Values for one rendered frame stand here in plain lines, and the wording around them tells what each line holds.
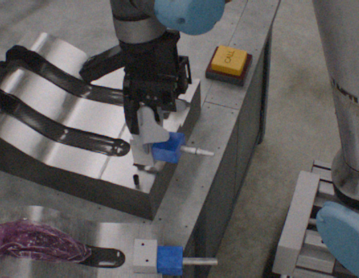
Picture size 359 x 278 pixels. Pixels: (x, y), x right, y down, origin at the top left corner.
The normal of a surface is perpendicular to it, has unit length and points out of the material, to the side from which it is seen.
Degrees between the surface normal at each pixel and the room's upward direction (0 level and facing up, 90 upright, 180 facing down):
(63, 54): 28
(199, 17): 79
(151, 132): 72
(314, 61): 0
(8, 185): 0
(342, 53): 86
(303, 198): 0
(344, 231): 97
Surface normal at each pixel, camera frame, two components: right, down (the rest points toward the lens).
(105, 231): -0.04, -0.62
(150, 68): -0.34, 0.66
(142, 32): 0.14, 0.64
